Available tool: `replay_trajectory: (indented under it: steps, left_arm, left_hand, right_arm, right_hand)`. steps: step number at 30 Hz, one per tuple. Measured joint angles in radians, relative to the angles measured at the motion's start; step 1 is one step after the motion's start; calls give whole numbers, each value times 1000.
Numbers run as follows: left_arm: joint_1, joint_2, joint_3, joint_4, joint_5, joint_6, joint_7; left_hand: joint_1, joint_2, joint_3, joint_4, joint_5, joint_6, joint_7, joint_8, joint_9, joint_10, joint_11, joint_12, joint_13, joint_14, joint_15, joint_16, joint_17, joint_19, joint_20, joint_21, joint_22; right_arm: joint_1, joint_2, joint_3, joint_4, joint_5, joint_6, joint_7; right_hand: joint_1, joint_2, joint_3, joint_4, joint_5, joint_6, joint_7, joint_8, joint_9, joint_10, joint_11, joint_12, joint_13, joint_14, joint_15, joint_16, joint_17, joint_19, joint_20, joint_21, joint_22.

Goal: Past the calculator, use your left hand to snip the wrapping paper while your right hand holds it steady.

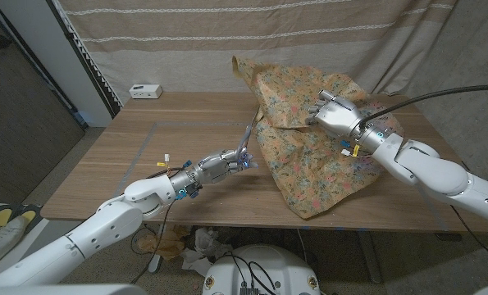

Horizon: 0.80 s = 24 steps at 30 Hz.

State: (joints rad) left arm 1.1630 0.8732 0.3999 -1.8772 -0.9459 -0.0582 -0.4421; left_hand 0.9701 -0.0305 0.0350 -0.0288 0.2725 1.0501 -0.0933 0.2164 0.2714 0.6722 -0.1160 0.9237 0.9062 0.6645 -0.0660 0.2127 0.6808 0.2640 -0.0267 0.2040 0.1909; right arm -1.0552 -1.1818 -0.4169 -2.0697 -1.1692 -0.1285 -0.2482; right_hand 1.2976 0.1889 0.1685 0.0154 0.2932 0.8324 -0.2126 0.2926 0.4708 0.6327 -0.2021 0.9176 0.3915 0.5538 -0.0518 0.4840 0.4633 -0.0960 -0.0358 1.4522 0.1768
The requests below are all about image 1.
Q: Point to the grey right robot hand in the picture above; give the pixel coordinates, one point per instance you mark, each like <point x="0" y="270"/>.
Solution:
<point x="338" y="114"/>

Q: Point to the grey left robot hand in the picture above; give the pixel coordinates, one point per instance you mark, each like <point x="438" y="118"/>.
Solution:
<point x="212" y="168"/>

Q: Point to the floral orange fabric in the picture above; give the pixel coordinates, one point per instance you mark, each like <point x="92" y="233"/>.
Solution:
<point x="309" y="155"/>

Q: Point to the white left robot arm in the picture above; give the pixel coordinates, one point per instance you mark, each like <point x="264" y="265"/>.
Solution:
<point x="83" y="237"/>

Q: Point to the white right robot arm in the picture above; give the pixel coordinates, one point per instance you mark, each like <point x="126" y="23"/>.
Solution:
<point x="444" y="176"/>

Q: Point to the crumpled white paper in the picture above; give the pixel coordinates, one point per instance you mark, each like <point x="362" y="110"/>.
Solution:
<point x="204" y="246"/>

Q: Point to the crumpled brown paper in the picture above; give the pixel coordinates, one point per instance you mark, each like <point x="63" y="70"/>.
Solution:
<point x="170" y="241"/>

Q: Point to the white power strip box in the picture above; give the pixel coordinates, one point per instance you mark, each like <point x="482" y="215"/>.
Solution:
<point x="145" y="91"/>

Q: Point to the grey table leg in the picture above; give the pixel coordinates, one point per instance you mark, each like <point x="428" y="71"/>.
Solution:
<point x="368" y="258"/>
<point x="155" y="262"/>

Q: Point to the white robot torso base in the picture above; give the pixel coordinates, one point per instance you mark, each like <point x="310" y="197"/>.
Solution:
<point x="284" y="266"/>

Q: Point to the beige striped curtain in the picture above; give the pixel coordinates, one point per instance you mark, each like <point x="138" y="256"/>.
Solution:
<point x="186" y="45"/>

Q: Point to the black torso connector block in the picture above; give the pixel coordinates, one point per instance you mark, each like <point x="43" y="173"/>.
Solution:
<point x="249" y="291"/>

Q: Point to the white grey floor platform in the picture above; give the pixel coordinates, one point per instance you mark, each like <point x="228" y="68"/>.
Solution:
<point x="38" y="237"/>

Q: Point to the dark wooden door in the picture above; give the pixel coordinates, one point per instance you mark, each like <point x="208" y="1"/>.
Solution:
<point x="22" y="123"/>

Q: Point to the black metal frame post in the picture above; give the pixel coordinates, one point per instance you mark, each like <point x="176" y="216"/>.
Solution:
<point x="98" y="82"/>

